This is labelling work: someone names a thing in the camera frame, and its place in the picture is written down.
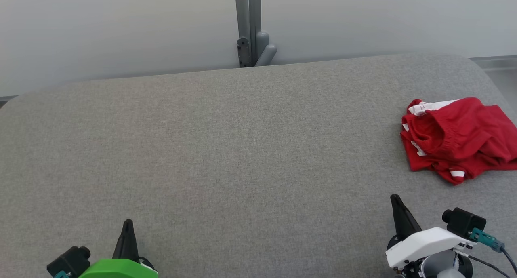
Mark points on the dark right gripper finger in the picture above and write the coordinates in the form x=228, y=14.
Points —
x=408, y=223
x=399, y=225

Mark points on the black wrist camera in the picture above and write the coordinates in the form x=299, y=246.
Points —
x=68, y=262
x=464, y=221

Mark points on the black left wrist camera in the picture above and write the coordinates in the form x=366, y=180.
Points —
x=68, y=262

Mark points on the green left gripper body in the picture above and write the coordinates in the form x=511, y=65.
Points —
x=117, y=269

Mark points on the teal camera connector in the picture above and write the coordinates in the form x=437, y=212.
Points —
x=60, y=274
x=486, y=237

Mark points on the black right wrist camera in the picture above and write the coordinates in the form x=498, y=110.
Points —
x=464, y=221

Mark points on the teal left camera connector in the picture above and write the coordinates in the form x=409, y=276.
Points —
x=60, y=274

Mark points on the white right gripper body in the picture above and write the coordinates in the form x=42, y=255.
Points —
x=424, y=245

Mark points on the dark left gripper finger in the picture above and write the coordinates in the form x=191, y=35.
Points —
x=122, y=245
x=132, y=245

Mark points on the red shorts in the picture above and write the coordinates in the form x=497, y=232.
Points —
x=432, y=105
x=464, y=128

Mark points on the teal right camera connector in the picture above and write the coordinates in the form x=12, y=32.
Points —
x=486, y=237

